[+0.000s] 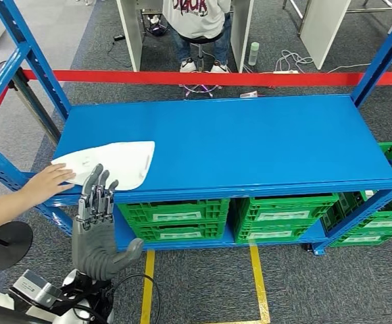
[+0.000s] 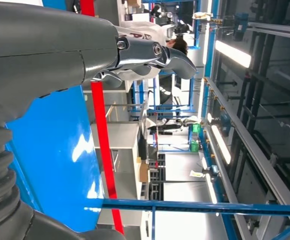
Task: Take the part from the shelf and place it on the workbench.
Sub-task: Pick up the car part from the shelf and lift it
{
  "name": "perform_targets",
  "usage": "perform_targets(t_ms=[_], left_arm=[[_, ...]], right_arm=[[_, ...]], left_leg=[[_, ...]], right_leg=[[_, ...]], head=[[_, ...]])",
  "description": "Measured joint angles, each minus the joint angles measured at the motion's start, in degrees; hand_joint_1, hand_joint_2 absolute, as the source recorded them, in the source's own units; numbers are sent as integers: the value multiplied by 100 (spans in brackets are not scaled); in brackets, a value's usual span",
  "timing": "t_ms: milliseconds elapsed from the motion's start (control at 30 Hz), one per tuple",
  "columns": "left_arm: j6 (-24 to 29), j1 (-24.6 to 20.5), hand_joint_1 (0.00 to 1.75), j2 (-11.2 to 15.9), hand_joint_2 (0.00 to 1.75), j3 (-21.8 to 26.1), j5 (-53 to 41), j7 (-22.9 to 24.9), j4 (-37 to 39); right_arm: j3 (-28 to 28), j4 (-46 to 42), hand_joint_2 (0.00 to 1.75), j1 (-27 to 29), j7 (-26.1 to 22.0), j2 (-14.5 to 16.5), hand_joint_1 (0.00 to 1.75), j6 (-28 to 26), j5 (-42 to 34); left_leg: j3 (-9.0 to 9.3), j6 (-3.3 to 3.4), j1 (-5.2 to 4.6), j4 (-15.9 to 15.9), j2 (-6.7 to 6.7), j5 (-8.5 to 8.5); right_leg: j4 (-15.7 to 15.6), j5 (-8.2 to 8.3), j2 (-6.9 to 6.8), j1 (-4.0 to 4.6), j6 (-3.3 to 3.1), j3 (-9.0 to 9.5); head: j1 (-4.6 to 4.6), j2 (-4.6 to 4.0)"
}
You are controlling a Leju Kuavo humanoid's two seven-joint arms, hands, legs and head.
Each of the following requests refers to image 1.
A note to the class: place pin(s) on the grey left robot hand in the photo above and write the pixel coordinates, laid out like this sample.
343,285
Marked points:
92,246

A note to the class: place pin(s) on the person's hand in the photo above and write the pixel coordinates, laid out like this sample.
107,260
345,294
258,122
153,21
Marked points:
45,185

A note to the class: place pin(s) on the white curved plastic part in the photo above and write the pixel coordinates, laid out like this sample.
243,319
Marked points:
121,163

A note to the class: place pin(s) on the person's forearm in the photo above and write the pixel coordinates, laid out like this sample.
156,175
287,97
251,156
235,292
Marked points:
0,214

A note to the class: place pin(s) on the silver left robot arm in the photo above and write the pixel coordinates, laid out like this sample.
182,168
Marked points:
64,318

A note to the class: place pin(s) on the blue metal shelf rack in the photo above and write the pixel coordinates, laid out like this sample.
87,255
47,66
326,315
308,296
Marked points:
233,143

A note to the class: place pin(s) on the black round stand base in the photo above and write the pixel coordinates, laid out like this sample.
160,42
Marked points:
10,248

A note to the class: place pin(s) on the black power adapter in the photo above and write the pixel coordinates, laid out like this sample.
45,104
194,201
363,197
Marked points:
119,37

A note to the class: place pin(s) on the white desk side panel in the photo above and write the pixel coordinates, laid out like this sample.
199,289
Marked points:
242,33
131,33

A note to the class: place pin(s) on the yellow floor tape line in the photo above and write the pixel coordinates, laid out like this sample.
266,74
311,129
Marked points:
259,277

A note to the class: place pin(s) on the black round stool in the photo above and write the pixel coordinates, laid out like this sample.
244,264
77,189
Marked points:
200,39

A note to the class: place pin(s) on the small white floor device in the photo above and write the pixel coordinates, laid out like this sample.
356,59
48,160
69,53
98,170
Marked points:
248,94

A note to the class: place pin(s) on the seated person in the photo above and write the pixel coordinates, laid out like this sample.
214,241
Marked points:
196,20

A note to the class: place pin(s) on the pale green bottle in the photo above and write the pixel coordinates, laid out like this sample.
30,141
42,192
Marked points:
253,53

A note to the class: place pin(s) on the white power strip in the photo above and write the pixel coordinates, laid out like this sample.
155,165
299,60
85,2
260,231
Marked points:
285,71

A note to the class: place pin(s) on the grey stanchion post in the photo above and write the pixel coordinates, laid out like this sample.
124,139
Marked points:
30,103

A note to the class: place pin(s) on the grey metal desk frame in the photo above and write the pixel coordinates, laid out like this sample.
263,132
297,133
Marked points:
368,10

